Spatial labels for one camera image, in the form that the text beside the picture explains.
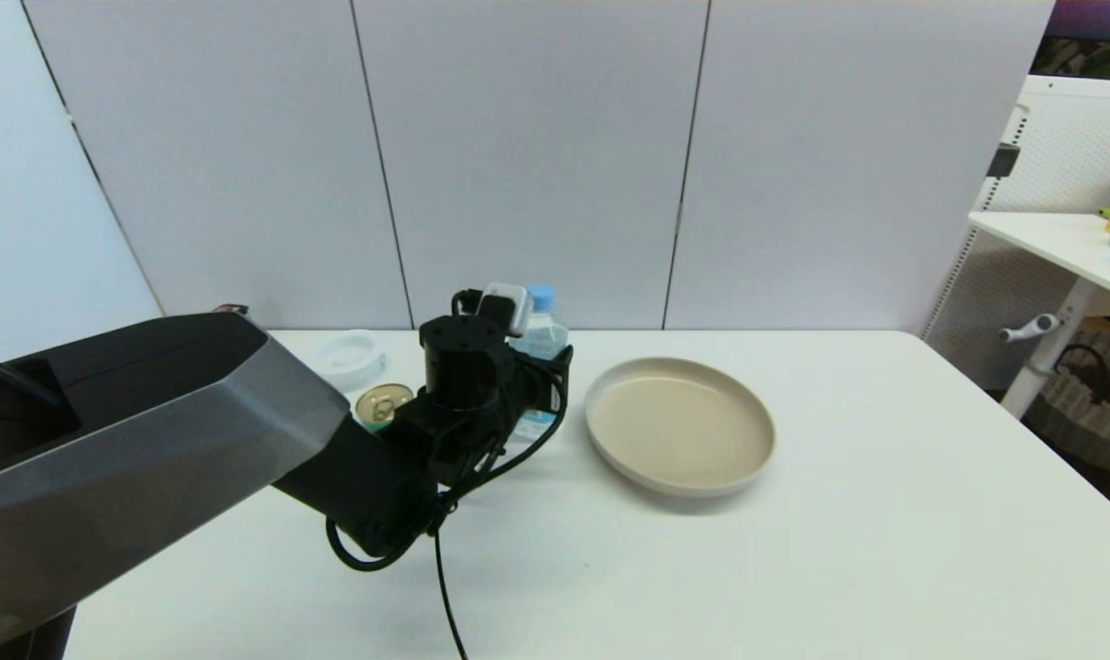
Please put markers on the black clip on pegboard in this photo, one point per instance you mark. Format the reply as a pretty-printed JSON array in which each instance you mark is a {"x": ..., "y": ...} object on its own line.
[{"x": 1002, "y": 162}]

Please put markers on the white side desk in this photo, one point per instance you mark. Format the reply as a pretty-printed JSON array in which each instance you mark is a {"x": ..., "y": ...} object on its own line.
[{"x": 1063, "y": 243}]

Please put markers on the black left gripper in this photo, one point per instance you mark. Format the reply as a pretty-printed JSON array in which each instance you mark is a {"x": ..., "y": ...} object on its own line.
[{"x": 527, "y": 385}]

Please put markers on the white round plastic dish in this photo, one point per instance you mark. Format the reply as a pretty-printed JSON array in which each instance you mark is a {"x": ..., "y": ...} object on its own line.
[{"x": 348, "y": 353}]

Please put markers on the beige round plate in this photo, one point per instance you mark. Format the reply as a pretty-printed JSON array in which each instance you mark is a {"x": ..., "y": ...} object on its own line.
[{"x": 678, "y": 426}]

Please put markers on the woven wicker basket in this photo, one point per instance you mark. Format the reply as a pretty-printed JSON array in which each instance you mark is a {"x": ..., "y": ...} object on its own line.
[{"x": 1091, "y": 422}]

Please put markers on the black and grey left robot arm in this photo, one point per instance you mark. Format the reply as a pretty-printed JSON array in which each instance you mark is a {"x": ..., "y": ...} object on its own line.
[{"x": 151, "y": 431}]

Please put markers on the white pegboard panel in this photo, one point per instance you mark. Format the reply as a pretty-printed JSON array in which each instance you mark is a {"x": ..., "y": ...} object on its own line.
[{"x": 1068, "y": 147}]

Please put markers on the soda water bottle blue label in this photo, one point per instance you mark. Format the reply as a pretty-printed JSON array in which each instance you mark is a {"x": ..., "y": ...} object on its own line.
[{"x": 544, "y": 335}]

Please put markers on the cat food can gold lid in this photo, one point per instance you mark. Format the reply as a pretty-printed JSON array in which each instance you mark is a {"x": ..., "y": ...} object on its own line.
[{"x": 380, "y": 403}]

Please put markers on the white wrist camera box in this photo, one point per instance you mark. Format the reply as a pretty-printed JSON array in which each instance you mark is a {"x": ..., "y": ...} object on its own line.
[{"x": 507, "y": 307}]

